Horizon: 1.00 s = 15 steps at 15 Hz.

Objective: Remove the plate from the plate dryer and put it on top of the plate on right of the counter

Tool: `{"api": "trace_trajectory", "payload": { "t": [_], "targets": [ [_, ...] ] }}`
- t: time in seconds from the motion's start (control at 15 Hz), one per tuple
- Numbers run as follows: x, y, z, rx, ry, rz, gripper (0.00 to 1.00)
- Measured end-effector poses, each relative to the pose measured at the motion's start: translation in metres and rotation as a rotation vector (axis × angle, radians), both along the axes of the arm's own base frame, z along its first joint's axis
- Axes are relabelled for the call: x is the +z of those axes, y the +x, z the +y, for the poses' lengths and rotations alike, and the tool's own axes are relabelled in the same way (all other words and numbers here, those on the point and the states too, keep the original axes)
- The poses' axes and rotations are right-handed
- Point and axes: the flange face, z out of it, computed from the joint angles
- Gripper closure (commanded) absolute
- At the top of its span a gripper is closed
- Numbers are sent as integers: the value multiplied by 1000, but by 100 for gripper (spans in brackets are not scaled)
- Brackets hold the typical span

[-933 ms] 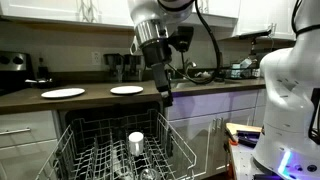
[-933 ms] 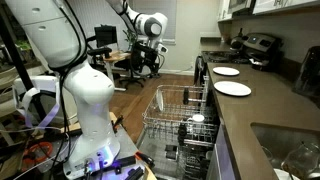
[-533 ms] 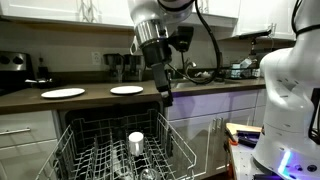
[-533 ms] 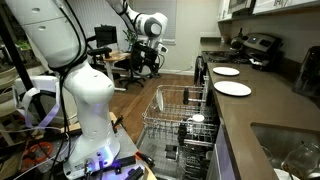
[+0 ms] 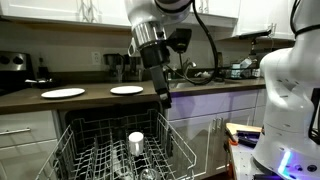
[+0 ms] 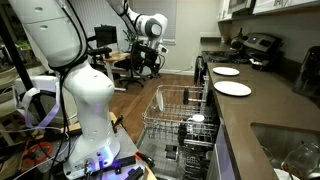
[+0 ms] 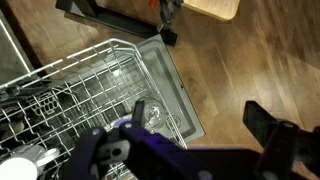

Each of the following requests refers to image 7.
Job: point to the black stand base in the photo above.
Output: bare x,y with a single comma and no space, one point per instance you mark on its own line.
110,18

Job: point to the white mug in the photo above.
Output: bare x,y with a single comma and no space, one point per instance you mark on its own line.
16,168

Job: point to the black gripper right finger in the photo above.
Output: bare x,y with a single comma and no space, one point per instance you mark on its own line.
283,143

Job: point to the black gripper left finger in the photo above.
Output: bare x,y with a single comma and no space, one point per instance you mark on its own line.
150,150

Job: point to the light wooden board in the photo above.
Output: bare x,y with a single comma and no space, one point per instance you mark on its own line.
213,8

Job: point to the grey dishwasher door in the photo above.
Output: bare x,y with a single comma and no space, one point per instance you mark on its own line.
173,90

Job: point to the orange black clamp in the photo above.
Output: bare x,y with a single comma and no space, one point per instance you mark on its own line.
168,11

